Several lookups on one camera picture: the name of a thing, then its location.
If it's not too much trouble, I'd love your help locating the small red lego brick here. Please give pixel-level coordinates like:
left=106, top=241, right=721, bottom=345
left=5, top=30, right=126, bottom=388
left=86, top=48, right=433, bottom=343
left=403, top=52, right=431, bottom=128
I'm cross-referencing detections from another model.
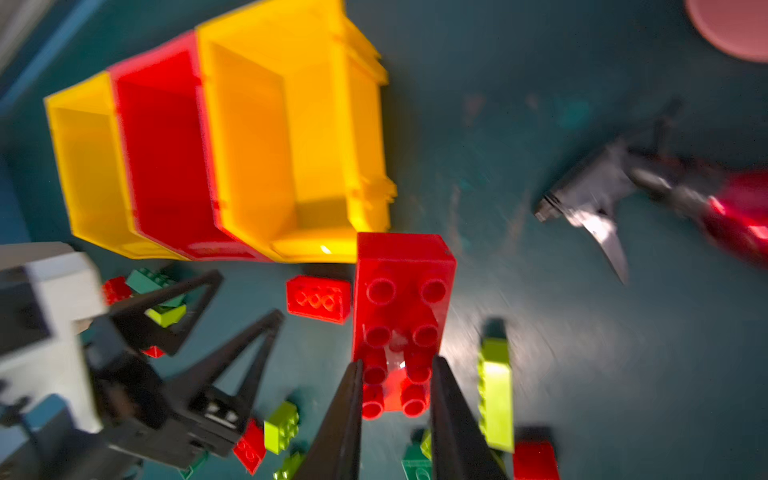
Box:
left=286, top=275, right=352, bottom=325

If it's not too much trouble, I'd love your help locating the dark green lego edge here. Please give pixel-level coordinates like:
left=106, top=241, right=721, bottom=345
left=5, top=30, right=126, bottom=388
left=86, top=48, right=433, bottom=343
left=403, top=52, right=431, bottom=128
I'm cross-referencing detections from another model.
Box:
left=179, top=451, right=209, bottom=480

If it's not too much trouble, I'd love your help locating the long lime lego brick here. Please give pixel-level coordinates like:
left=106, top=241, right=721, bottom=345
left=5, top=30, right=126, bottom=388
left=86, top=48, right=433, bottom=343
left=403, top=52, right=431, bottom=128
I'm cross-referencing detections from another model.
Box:
left=478, top=338, right=514, bottom=453

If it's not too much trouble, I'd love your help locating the long red lego brick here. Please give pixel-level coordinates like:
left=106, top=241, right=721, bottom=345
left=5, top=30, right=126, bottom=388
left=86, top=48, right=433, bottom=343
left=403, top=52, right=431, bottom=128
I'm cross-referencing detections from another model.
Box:
left=143, top=346, right=165, bottom=359

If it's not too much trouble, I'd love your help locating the yellow storage bin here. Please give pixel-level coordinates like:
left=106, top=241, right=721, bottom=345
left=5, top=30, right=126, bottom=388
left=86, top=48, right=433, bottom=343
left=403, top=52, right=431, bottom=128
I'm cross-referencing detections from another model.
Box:
left=196, top=1, right=397, bottom=264
left=44, top=71, right=183, bottom=260

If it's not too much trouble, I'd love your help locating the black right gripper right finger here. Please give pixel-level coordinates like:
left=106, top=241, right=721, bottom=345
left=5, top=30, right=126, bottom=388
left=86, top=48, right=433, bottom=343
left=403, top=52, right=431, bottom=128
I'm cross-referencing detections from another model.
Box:
left=430, top=355, right=507, bottom=479

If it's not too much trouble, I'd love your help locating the red middle storage bin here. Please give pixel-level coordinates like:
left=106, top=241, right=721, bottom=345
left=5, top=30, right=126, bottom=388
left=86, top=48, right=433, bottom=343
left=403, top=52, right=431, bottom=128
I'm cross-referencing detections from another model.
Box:
left=108, top=31, right=266, bottom=262

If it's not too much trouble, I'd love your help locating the dark green lego brick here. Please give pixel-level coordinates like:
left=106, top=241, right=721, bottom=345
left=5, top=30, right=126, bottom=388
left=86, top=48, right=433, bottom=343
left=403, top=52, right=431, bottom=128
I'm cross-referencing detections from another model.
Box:
left=125, top=268, right=186, bottom=308

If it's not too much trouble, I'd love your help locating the lime green lego brick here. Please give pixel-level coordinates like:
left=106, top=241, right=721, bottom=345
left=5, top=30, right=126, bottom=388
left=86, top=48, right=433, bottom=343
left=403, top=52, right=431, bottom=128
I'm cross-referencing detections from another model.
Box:
left=145, top=304, right=187, bottom=328

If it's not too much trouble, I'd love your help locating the small lime lego brick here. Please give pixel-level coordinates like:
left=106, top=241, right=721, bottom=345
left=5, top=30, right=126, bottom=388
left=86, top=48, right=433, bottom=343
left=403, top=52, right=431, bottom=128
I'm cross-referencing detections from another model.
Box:
left=264, top=401, right=300, bottom=455

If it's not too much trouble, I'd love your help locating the dark green lego bottom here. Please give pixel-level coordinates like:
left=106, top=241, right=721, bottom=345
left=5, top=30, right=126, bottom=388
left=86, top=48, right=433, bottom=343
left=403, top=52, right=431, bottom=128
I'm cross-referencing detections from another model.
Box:
left=401, top=444, right=433, bottom=480

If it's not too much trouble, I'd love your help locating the red spray bottle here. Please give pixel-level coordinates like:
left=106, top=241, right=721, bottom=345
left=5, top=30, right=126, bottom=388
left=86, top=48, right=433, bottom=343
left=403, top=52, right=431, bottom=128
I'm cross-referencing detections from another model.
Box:
left=534, top=139, right=767, bottom=283

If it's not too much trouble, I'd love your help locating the small lime lego cube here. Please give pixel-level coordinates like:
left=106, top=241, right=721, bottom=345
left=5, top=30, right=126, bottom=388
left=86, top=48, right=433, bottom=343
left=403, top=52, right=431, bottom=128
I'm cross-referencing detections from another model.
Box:
left=273, top=452, right=305, bottom=480

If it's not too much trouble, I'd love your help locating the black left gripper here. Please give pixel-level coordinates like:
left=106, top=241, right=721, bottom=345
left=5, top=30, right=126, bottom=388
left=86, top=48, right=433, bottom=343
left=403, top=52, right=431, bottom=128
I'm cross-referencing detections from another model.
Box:
left=85, top=269, right=285, bottom=469

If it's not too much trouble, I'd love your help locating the left yellow storage bin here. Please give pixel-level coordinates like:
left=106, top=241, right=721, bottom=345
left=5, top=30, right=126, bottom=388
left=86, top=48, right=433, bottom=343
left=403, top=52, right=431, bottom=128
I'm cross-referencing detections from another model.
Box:
left=44, top=71, right=183, bottom=260

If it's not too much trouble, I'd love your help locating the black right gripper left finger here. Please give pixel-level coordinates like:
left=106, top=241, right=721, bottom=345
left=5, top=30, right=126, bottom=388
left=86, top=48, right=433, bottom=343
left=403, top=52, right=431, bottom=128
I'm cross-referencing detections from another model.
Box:
left=293, top=360, right=364, bottom=480

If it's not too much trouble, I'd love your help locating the red lego brick two-by-four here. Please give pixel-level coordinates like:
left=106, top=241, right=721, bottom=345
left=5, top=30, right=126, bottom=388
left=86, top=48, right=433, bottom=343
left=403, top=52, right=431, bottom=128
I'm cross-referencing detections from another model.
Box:
left=352, top=233, right=457, bottom=420

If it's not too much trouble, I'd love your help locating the red lego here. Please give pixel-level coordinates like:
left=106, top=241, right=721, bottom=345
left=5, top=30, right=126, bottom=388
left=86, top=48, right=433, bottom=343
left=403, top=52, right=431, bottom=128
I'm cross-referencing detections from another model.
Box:
left=102, top=276, right=133, bottom=306

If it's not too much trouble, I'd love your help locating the right yellow storage bin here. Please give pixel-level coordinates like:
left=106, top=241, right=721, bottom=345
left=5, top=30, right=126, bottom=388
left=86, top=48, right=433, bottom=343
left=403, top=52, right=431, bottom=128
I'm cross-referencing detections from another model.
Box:
left=196, top=1, right=397, bottom=264

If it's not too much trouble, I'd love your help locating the pink watering can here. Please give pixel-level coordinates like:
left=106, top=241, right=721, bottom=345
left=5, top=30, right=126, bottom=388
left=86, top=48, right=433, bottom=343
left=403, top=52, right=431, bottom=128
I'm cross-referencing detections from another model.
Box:
left=684, top=0, right=767, bottom=63

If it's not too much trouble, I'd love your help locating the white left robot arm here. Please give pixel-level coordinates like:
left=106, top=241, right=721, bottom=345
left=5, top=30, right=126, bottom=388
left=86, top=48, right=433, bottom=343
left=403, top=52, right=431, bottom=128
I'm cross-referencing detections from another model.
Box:
left=1, top=247, right=284, bottom=479

